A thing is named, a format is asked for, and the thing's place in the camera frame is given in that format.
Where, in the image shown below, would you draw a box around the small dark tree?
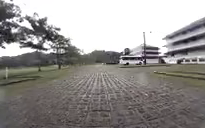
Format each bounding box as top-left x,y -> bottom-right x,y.
63,44 -> 85,66

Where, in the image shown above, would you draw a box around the grid paver path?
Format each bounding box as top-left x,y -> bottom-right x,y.
0,64 -> 205,128

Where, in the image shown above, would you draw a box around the grass verge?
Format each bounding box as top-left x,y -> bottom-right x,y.
119,63 -> 205,84

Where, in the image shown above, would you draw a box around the dark pole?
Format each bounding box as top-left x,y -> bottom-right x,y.
142,31 -> 148,66

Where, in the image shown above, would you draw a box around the slim-trunked tree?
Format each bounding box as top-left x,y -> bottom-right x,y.
44,33 -> 73,70

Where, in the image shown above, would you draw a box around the grass field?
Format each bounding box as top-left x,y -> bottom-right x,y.
0,64 -> 71,88

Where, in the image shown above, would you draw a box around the grassy kerb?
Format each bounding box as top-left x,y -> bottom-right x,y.
153,70 -> 205,82

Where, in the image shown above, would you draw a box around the short white post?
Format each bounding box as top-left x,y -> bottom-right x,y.
5,66 -> 9,80

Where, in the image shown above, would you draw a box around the wide-crowned tree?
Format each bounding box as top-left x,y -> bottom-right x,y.
19,13 -> 62,72

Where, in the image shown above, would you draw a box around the small white tiered building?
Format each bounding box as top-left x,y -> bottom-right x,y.
129,44 -> 167,65

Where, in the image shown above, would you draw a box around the wooded hill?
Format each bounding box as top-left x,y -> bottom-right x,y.
0,49 -> 123,69

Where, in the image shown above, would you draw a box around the white bus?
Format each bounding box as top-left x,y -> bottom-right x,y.
118,55 -> 146,66

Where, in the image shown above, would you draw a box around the large dark tree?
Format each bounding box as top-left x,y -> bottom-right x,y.
0,0 -> 24,58

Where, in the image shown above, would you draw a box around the large white tiered building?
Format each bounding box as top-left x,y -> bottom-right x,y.
162,13 -> 205,65

